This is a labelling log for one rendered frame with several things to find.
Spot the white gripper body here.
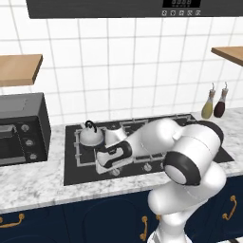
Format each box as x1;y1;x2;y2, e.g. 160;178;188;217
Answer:
95;159;125;176

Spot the black hob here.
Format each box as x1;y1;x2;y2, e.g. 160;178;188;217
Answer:
63;113;235;187

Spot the navy cupboard door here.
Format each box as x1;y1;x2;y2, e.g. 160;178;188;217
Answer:
0;203;65;243
184;175;243;243
63;190;153;243

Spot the black toaster oven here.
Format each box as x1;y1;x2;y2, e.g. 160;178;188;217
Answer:
0;92;52;167

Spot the yellow oil bottle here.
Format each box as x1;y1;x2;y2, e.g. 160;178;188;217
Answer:
200;83;217;121

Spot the dark red sauce bottle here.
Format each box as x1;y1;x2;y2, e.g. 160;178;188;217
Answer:
213;81;230;119

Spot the black range hood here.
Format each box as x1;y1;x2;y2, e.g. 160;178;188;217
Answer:
26;0;243;20

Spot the silver kettle with black handle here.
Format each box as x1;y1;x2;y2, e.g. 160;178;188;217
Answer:
78;120;105;148

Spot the wooden wall shelf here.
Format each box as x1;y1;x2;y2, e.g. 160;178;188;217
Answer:
0;53;44;88
211;46;243;67

